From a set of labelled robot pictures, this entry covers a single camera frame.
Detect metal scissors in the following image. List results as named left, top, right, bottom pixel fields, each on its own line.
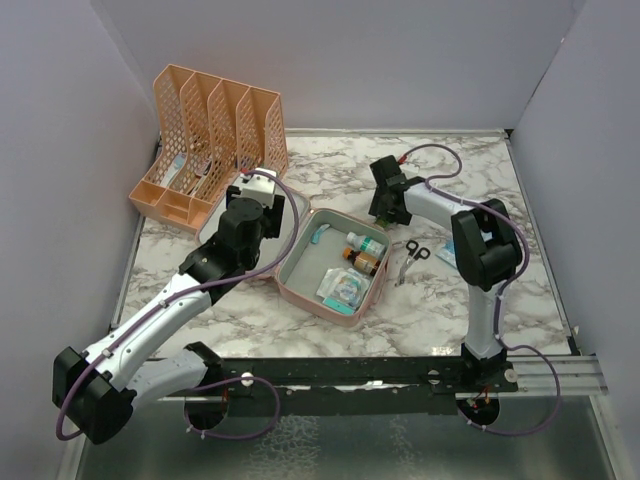
left=395, top=240, right=431, bottom=287

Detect pink medicine kit case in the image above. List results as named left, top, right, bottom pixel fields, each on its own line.
left=184, top=177, right=391, bottom=327

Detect small teal plastic piece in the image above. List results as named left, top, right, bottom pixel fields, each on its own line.
left=310, top=223, right=331, bottom=244

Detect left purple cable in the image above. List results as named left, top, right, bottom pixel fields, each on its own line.
left=54, top=168, right=301, bottom=441

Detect blue item plastic bag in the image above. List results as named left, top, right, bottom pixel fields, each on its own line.
left=323, top=297, right=355, bottom=315

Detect blue packet plastic bag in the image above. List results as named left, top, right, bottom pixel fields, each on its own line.
left=436, top=239, right=457, bottom=269

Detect white tube in organizer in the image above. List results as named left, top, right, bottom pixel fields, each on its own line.
left=160, top=153, right=186, bottom=188

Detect orange mesh file organizer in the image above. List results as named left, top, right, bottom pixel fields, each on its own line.
left=129, top=64, right=289, bottom=233

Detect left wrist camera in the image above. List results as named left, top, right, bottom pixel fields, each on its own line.
left=239, top=168, right=277, bottom=208

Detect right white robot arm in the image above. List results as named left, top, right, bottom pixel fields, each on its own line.
left=369, top=156, right=529, bottom=391

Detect brown bottle orange cap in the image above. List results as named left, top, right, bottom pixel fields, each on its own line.
left=342, top=248, right=381, bottom=277

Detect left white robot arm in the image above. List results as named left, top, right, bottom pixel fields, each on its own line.
left=52, top=172, right=300, bottom=445

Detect white medicine bottle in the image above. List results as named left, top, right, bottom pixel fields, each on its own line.
left=346, top=232, right=386, bottom=259

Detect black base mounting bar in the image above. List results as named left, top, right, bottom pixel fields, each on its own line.
left=174, top=342, right=521, bottom=419

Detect small green box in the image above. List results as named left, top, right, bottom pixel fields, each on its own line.
left=375, top=216, right=395, bottom=230

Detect alcohol wipes plastic bag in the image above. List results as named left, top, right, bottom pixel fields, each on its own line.
left=316, top=268, right=371, bottom=310

